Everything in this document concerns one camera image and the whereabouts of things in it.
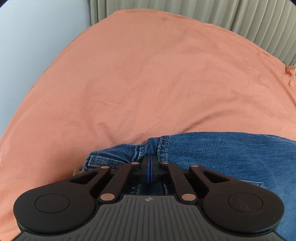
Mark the beige pleated curtain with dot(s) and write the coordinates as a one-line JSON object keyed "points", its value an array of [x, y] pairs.
{"points": [[268, 24]]}

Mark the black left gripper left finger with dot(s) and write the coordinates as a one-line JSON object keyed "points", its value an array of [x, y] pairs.
{"points": [[93, 203]]}

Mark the blue denim jeans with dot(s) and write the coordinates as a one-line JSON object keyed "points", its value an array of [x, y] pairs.
{"points": [[263, 160]]}

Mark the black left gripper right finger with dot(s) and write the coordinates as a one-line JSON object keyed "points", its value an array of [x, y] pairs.
{"points": [[229, 204]]}

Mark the orange bed sheet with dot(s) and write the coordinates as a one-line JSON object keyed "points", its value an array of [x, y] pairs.
{"points": [[138, 74]]}

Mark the tan drawstring of jeans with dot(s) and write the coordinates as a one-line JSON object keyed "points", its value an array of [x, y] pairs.
{"points": [[76, 172]]}

